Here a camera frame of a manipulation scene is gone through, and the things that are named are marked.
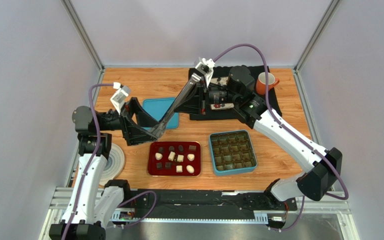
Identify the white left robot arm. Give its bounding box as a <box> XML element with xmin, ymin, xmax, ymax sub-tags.
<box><xmin>48</xmin><ymin>97</ymin><xmax>158</xmax><ymax>240</ymax></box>

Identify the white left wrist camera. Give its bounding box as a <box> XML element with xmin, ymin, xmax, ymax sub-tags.
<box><xmin>110</xmin><ymin>82</ymin><xmax>131</xmax><ymax>114</ymax></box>

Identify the floral square plate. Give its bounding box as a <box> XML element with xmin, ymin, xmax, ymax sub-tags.
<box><xmin>209</xmin><ymin>76</ymin><xmax>234</xmax><ymax>111</ymax></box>

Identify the blue tin lid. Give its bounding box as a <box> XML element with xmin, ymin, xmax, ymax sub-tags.
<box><xmin>142</xmin><ymin>97</ymin><xmax>179</xmax><ymax>130</ymax></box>

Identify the black cloth placemat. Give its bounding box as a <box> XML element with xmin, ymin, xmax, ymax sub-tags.
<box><xmin>187</xmin><ymin>65</ymin><xmax>283</xmax><ymax>121</ymax></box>

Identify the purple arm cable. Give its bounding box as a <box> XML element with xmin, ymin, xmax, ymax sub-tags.
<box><xmin>213</xmin><ymin>43</ymin><xmax>350</xmax><ymax>232</ymax></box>
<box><xmin>60</xmin><ymin>83</ymin><xmax>158</xmax><ymax>240</ymax></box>

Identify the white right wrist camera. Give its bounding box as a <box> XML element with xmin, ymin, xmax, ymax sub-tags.
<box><xmin>194</xmin><ymin>57</ymin><xmax>216</xmax><ymax>88</ymax></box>

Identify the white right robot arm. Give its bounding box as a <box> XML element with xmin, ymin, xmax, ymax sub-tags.
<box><xmin>213</xmin><ymin>65</ymin><xmax>343</xmax><ymax>202</ymax></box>

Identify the orange mug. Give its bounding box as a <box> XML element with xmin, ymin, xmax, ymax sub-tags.
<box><xmin>255</xmin><ymin>72</ymin><xmax>280</xmax><ymax>95</ymax></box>

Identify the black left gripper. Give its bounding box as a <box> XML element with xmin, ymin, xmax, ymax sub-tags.
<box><xmin>96</xmin><ymin>97</ymin><xmax>160</xmax><ymax>145</ymax></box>

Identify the blue chocolate tin box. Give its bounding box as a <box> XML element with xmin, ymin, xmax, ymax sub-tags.
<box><xmin>209</xmin><ymin>129</ymin><xmax>258</xmax><ymax>177</ymax></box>

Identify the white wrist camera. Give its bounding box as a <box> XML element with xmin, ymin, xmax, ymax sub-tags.
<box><xmin>110</xmin><ymin>82</ymin><xmax>131</xmax><ymax>114</ymax></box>
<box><xmin>194</xmin><ymin>57</ymin><xmax>216</xmax><ymax>88</ymax></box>

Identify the white round plate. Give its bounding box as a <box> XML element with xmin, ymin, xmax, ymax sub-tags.
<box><xmin>99</xmin><ymin>143</ymin><xmax>126</xmax><ymax>186</ymax></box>

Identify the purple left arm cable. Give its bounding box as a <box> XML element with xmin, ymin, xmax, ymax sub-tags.
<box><xmin>60</xmin><ymin>83</ymin><xmax>158</xmax><ymax>240</ymax></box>

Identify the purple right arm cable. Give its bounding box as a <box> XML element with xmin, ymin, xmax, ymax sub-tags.
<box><xmin>213</xmin><ymin>43</ymin><xmax>350</xmax><ymax>232</ymax></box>

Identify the red chocolate tray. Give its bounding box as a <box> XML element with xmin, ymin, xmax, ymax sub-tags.
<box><xmin>147</xmin><ymin>141</ymin><xmax>203</xmax><ymax>177</ymax></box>

